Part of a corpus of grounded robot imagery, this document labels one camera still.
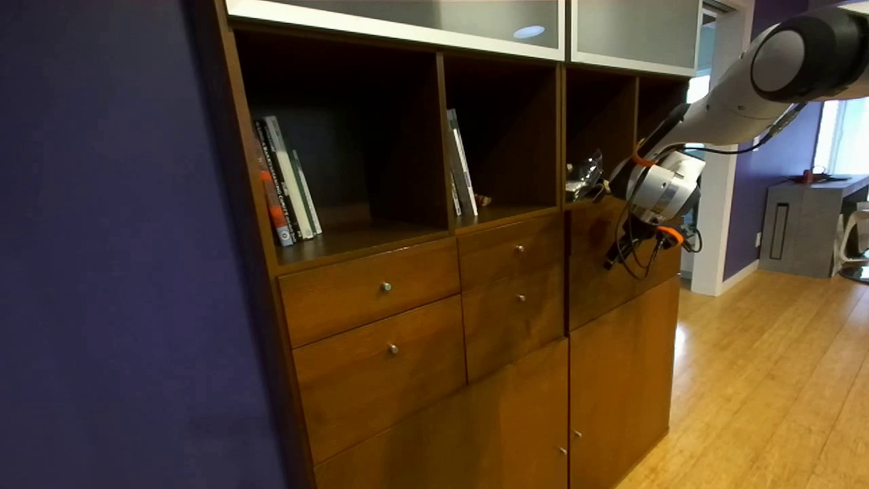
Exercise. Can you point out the large wooden shelf cabinet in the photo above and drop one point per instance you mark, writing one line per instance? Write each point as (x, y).
(426, 136)

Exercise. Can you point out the silver metal shelf object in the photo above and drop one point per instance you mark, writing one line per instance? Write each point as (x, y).
(589, 179)

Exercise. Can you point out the wide frosted glass door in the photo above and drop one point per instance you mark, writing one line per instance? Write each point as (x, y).
(408, 18)

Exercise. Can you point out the grey low cabinet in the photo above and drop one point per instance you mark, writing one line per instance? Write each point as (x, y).
(811, 227)

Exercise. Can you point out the narrow wooden cabinet door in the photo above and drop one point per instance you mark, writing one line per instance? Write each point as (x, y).
(627, 389)

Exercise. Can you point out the books in left cubby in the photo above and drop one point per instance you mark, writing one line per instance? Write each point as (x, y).
(293, 179)

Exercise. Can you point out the medium wooden drawer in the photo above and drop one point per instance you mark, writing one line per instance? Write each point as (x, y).
(507, 327)
(494, 253)

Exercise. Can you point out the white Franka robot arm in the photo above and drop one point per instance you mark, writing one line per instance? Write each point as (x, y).
(725, 110)

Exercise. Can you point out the dark book orange dots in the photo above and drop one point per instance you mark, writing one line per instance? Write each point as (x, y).
(276, 198)

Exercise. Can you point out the wide wooden drawer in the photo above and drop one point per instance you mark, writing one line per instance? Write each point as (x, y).
(336, 299)
(362, 389)

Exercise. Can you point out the white office chair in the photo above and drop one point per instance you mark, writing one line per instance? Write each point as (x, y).
(855, 245)

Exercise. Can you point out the small silver drawer knob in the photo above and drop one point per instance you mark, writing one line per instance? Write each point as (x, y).
(393, 348)
(521, 296)
(384, 285)
(521, 247)

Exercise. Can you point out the grey thin book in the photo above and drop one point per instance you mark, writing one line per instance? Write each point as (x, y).
(309, 194)

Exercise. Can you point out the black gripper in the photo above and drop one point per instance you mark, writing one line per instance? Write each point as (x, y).
(629, 238)

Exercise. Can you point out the narrow frosted glass door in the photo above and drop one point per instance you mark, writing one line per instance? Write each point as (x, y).
(635, 30)

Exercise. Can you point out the wide wooden cabinet door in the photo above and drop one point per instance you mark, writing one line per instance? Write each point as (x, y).
(471, 425)

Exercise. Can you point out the white leaning book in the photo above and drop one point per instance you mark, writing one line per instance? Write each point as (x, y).
(462, 167)

